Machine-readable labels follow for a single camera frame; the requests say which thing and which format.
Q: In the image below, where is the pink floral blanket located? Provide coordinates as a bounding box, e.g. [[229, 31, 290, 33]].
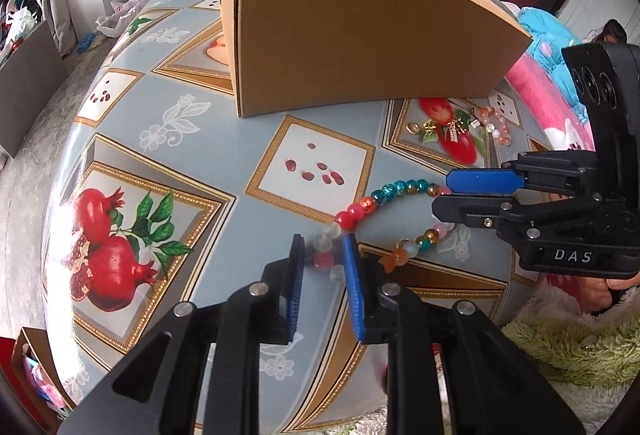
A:
[[505, 60, 596, 150]]

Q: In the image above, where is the multicolour bead bracelet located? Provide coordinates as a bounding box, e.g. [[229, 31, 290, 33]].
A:
[[312, 180, 458, 283]]

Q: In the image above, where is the pile of clothes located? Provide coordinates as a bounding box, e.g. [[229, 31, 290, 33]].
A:
[[0, 0, 38, 66]]

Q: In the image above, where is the person's right hand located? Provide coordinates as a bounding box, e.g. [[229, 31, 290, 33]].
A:
[[582, 272, 640, 316]]

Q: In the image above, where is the blue quilt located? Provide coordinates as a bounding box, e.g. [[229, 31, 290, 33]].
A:
[[517, 7, 583, 86]]

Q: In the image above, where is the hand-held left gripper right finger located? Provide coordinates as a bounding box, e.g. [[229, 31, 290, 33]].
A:
[[342, 232, 586, 435]]

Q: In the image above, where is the small open cardboard box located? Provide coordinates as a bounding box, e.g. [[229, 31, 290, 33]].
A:
[[12, 327, 76, 431]]

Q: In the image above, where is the white plastic bag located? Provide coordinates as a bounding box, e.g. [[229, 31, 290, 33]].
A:
[[96, 0, 153, 38]]

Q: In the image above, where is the brown cardboard box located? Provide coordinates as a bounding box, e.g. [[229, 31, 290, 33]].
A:
[[218, 0, 533, 119]]

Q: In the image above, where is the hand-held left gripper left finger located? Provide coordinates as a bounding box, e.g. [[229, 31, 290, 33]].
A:
[[59, 234, 306, 435]]

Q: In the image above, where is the pink bead bracelet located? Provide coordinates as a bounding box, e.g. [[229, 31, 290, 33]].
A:
[[472, 106, 513, 146]]

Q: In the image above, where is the grey board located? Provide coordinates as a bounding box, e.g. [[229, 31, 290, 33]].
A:
[[0, 22, 68, 156]]

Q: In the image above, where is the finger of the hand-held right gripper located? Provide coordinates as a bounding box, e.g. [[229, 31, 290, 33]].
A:
[[444, 150, 601, 196], [431, 192, 608, 256]]

